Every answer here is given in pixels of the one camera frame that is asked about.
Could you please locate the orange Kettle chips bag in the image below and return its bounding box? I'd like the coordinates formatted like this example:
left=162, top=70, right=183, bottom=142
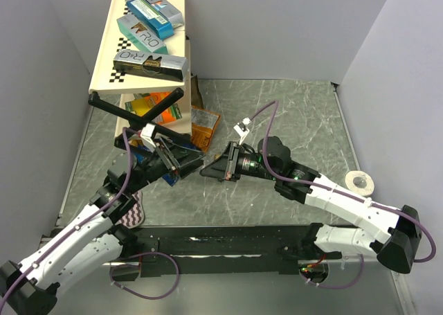
left=191, top=106, right=221, bottom=152

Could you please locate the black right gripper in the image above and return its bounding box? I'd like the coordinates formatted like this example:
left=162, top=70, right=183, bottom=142
left=200, top=141, right=278, bottom=182

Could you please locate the teal R&O box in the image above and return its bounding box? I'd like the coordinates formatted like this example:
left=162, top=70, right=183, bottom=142
left=117, top=14, right=168, bottom=55

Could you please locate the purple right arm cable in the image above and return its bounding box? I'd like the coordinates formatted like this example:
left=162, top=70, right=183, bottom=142
left=248, top=100, right=437, bottom=263

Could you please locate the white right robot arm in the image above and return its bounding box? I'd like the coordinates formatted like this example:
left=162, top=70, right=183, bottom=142
left=200, top=136, right=422, bottom=273

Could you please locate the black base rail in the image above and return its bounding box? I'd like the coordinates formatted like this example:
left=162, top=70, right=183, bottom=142
left=121, top=223, right=342, bottom=278

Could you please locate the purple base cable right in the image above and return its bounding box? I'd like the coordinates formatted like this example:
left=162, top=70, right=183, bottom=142
left=299, top=259, right=364, bottom=291

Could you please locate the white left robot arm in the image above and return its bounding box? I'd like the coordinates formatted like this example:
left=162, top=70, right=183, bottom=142
left=1, top=142, right=204, bottom=314

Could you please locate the white tape roll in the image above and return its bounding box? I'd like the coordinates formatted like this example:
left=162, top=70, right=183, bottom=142
left=345, top=170, right=374, bottom=197

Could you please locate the dark grey R&O box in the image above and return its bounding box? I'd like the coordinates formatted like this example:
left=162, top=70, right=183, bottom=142
left=113, top=49, right=189, bottom=82

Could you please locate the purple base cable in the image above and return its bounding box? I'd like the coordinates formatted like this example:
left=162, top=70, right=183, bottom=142
left=299, top=259, right=364, bottom=291
left=109, top=252, right=181, bottom=300

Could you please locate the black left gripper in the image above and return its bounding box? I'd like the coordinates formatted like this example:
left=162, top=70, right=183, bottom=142
left=127, top=135, right=205, bottom=193

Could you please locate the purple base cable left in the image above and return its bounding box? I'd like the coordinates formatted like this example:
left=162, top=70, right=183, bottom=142
left=109, top=252, right=181, bottom=300

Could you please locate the orange sponge package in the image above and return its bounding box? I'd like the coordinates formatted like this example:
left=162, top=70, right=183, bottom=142
left=125, top=92, right=182, bottom=125

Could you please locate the blue foil box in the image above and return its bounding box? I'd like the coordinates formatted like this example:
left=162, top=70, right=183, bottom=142
left=126, top=0, right=174, bottom=39

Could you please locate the silver R&O box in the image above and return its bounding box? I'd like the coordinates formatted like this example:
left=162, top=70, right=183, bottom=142
left=145, top=0, right=185, bottom=28

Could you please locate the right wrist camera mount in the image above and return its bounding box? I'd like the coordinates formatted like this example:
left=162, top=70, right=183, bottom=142
left=233, top=118, right=251, bottom=145

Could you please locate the cream two-tier shelf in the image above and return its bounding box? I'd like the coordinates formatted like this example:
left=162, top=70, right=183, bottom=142
left=89, top=0, right=192, bottom=136

